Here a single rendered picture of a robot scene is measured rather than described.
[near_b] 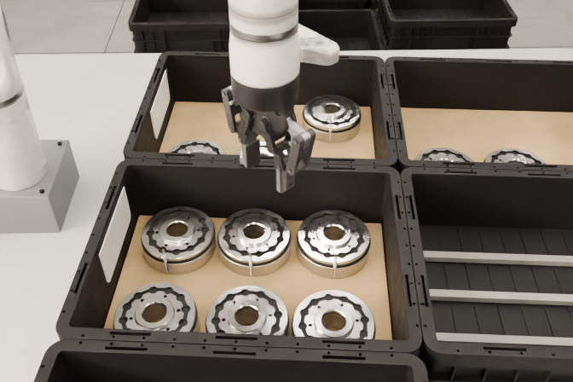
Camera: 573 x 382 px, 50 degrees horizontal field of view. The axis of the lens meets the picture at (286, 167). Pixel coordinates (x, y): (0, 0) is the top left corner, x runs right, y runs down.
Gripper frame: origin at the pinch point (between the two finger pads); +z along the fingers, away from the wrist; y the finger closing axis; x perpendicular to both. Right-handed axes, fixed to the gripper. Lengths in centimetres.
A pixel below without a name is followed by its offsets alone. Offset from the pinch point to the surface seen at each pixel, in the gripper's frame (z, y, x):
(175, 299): 14.3, -1.4, -14.8
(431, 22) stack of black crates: 41, -53, 113
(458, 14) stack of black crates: 51, -61, 140
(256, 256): 14.3, 0.1, -2.6
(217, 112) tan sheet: 17.4, -33.2, 16.3
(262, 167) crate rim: 7.5, -7.1, 5.0
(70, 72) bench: 30, -85, 11
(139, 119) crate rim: 7.6, -28.7, -1.5
